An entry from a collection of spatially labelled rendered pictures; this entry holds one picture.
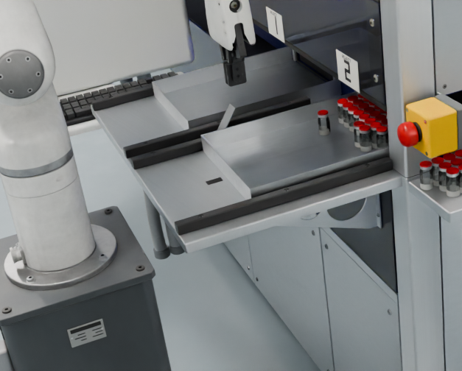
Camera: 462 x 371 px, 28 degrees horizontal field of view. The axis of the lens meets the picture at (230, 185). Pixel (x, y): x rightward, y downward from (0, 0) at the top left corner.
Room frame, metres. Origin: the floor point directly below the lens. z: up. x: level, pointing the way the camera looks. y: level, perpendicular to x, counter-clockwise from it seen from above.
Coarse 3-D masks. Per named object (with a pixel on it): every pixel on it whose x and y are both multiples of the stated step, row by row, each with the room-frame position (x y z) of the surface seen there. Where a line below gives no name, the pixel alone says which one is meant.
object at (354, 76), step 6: (342, 54) 1.59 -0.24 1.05; (342, 60) 1.59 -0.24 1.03; (348, 60) 1.57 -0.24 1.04; (354, 60) 1.54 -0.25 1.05; (342, 66) 1.59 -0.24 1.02; (354, 66) 1.54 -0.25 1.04; (342, 72) 1.60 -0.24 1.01; (354, 72) 1.54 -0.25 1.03; (342, 78) 1.60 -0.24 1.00; (354, 78) 1.55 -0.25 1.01; (348, 84) 1.57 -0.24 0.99; (354, 84) 1.55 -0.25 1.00
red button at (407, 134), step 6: (402, 126) 1.32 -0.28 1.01; (408, 126) 1.32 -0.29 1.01; (414, 126) 1.32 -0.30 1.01; (402, 132) 1.32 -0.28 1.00; (408, 132) 1.31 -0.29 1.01; (414, 132) 1.31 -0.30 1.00; (402, 138) 1.32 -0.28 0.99; (408, 138) 1.31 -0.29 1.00; (414, 138) 1.31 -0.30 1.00; (402, 144) 1.32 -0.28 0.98; (408, 144) 1.31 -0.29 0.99; (414, 144) 1.31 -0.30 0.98
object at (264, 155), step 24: (264, 120) 1.66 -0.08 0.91; (288, 120) 1.67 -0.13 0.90; (312, 120) 1.68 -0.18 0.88; (336, 120) 1.67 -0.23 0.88; (216, 144) 1.63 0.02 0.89; (240, 144) 1.62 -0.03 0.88; (264, 144) 1.61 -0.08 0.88; (288, 144) 1.59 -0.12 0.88; (312, 144) 1.58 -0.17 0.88; (336, 144) 1.56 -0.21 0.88; (240, 168) 1.52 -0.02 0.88; (264, 168) 1.51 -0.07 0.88; (288, 168) 1.49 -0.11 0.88; (312, 168) 1.48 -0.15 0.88; (336, 168) 1.42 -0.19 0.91; (240, 192) 1.43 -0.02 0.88; (264, 192) 1.38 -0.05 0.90
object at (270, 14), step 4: (268, 8) 1.93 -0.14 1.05; (268, 12) 1.93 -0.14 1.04; (272, 12) 1.91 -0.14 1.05; (268, 16) 1.93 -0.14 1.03; (272, 16) 1.91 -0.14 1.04; (276, 16) 1.88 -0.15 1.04; (280, 16) 1.86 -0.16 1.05; (268, 20) 1.93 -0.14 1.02; (272, 20) 1.91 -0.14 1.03; (276, 20) 1.89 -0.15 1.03; (280, 20) 1.87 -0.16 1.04; (268, 24) 1.94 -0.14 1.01; (272, 24) 1.91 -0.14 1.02; (280, 24) 1.87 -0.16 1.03; (268, 28) 1.94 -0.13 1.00; (272, 28) 1.92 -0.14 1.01; (280, 28) 1.87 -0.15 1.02; (272, 32) 1.92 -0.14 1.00; (280, 32) 1.87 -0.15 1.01; (276, 36) 1.90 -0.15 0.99; (280, 36) 1.88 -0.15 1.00
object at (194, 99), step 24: (288, 48) 2.04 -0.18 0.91; (192, 72) 1.97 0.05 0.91; (216, 72) 1.99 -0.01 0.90; (264, 72) 1.99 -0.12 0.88; (288, 72) 1.96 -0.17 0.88; (168, 96) 1.93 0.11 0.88; (192, 96) 1.91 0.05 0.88; (216, 96) 1.89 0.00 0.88; (240, 96) 1.86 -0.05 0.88; (264, 96) 1.84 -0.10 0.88; (288, 96) 1.76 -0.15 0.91; (312, 96) 1.78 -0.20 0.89; (192, 120) 1.70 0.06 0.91; (216, 120) 1.72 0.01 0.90
